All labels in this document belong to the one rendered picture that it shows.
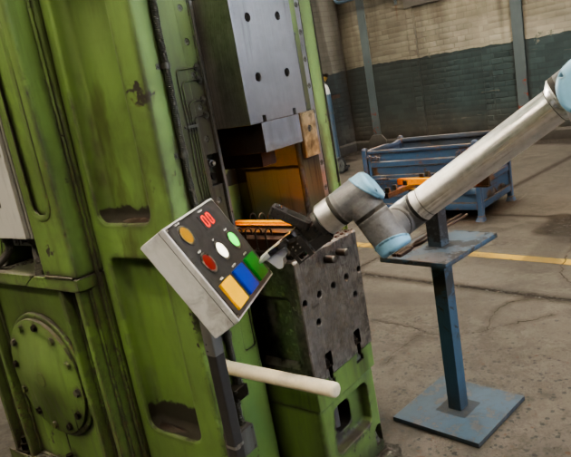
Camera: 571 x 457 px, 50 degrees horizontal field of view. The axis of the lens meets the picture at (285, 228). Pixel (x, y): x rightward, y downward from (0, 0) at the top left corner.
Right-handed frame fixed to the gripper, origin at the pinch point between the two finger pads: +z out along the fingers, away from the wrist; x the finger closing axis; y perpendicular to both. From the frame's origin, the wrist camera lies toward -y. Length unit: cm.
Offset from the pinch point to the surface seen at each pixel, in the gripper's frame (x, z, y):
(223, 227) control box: 0.2, 3.0, -13.0
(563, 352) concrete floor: 138, -32, 137
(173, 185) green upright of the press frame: 15.3, 13.6, -31.9
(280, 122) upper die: 44, -17, -27
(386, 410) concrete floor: 92, 39, 96
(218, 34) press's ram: 33, -22, -59
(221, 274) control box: -18.7, 3.0, -4.4
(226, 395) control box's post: -11.0, 29.4, 23.2
